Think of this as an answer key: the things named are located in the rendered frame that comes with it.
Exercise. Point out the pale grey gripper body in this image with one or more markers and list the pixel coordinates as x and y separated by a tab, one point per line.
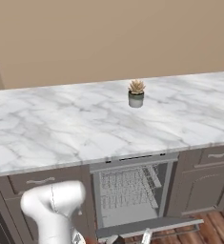
146	237

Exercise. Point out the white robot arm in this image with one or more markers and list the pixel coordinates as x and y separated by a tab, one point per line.
50	209

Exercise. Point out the grey dishwasher door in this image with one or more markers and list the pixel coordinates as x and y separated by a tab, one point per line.
148	226

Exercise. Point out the grey dishwasher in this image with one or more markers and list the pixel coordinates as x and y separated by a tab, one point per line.
132	158

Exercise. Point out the grey drawer front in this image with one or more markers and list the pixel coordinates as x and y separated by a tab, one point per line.
65	179
216	162

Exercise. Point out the succulent in grey pot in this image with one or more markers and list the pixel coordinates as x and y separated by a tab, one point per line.
136	98

